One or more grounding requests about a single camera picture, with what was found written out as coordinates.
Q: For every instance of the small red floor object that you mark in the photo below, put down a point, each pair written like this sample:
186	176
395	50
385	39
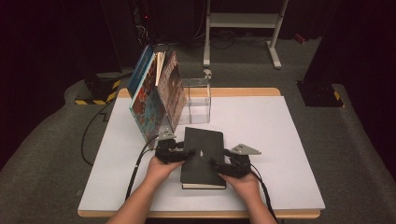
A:
299	38

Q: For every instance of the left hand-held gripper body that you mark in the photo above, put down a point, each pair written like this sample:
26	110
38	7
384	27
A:
168	152

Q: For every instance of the white metal frame desk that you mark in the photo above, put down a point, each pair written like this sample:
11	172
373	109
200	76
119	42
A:
243	20

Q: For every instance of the person's right hand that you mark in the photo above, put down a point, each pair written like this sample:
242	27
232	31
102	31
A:
243	188

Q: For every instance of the person's left hand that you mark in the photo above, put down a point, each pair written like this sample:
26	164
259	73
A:
162	172

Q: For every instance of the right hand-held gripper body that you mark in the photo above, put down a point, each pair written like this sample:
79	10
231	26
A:
239	165

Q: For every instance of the light blue picture book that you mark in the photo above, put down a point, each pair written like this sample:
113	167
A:
148	109

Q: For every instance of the purple magazine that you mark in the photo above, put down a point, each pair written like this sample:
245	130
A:
172	90

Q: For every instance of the small white floor object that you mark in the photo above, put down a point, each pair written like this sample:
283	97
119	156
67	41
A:
208	74

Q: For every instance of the white table cover sheet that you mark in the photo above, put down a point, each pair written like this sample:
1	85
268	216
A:
280	130

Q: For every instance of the clear acrylic book rack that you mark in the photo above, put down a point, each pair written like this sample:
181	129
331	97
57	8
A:
199	102

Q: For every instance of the black yellow-striped stand base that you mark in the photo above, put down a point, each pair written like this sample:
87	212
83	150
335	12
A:
99	90
320	95

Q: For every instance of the black equipment rack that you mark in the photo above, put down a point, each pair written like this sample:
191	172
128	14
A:
141	25

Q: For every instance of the dark blue picture book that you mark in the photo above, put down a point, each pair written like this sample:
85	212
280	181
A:
140	71

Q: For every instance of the black notebook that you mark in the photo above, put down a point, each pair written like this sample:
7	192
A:
202	140

